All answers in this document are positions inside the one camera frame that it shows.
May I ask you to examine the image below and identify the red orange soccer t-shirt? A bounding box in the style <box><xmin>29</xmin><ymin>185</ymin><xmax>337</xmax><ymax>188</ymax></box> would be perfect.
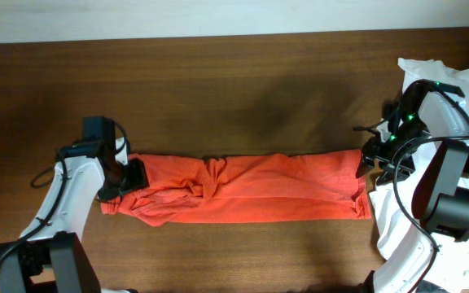
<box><xmin>100</xmin><ymin>150</ymin><xmax>371</xmax><ymax>226</ymax></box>

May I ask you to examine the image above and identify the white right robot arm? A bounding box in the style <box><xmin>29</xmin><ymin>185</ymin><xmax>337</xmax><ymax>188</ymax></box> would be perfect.
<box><xmin>356</xmin><ymin>79</ymin><xmax>469</xmax><ymax>292</ymax></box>

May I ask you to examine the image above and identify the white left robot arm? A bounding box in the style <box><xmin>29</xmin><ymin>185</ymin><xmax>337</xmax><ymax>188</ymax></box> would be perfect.
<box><xmin>0</xmin><ymin>138</ymin><xmax>147</xmax><ymax>292</ymax></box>

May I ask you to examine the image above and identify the white printed t-shirt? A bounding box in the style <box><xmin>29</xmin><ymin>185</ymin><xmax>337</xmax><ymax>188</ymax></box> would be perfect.
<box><xmin>369</xmin><ymin>59</ymin><xmax>469</xmax><ymax>292</ymax></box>

